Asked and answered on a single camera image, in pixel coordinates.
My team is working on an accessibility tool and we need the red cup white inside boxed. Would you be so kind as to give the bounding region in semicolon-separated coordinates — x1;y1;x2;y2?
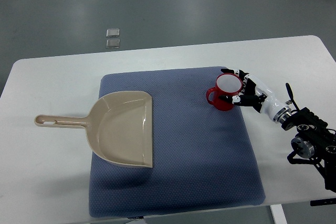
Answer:
206;73;243;111

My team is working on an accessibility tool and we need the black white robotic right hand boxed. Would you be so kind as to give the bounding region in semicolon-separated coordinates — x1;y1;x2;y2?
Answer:
219;68;292;123

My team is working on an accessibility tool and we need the beige plastic dustpan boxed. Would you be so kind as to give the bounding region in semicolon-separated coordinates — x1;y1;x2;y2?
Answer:
35;91;154;168

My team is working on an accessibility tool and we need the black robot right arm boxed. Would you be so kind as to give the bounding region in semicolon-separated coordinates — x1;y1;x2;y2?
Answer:
276;83;335;192

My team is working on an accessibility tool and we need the blue fabric mat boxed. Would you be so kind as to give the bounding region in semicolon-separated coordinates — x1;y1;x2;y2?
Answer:
89;66;265;218

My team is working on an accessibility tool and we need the upper metal floor plate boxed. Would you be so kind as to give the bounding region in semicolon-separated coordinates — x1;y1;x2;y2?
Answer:
106;28;120;38

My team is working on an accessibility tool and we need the white table leg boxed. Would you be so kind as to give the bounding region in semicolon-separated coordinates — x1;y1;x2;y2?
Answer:
270;204;287;224

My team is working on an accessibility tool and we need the black table control panel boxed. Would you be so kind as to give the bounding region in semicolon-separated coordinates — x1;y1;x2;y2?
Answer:
310;198;336;207

